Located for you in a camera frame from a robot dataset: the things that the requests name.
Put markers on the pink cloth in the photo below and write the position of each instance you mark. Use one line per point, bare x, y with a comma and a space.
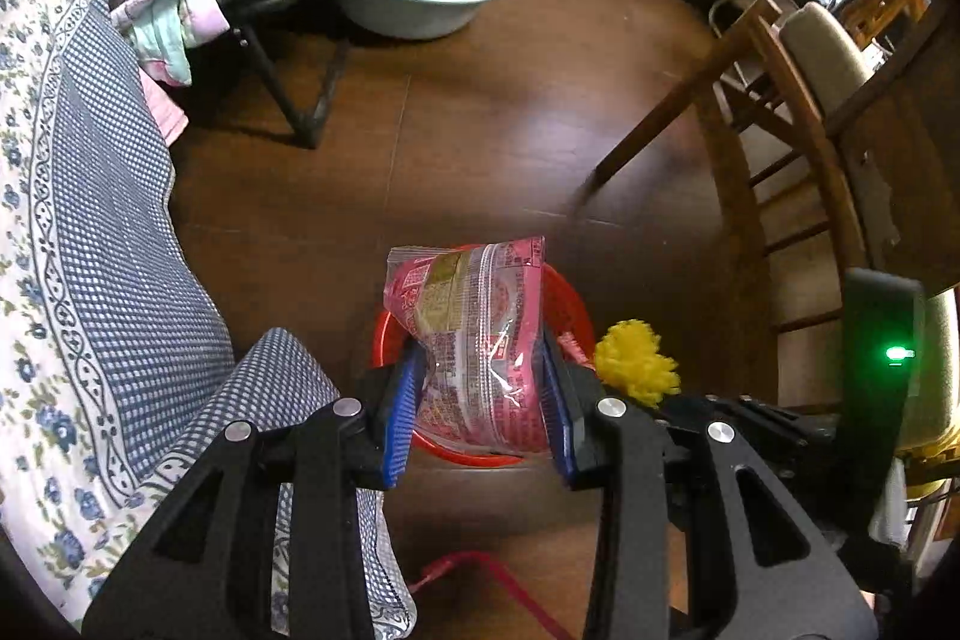
169, 115

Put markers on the beige chair cushion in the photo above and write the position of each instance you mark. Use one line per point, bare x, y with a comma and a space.
825, 55

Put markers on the yellow pompom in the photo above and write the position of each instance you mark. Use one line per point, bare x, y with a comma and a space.
637, 366

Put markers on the red plastic basket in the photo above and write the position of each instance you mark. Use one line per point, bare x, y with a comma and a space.
574, 310

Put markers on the wooden chair with cushion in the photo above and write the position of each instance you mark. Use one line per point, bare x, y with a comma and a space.
731, 175

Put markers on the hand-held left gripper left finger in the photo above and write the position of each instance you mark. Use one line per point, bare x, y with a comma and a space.
397, 422

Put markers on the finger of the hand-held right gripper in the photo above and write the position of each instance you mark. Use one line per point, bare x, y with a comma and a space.
787, 430

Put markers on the pink noodle packet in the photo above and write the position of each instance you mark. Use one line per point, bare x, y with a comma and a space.
465, 325

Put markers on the blue floral blanket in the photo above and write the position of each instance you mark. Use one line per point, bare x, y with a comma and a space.
97, 235

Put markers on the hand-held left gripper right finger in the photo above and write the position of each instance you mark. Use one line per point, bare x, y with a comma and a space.
559, 415

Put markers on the light teal cloth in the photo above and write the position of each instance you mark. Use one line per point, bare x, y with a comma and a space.
161, 40

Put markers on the black folding stand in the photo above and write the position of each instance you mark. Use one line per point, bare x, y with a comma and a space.
277, 85

